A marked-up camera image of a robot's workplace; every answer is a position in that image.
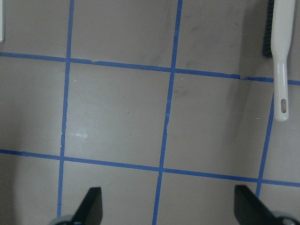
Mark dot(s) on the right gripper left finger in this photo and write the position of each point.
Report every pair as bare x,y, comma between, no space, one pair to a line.
90,211

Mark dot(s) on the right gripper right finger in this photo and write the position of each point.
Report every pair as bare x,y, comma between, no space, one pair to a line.
249,210

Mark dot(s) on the beige hand brush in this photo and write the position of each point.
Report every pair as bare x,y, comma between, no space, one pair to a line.
276,45

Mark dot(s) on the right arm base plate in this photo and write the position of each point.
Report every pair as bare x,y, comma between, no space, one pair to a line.
2,21

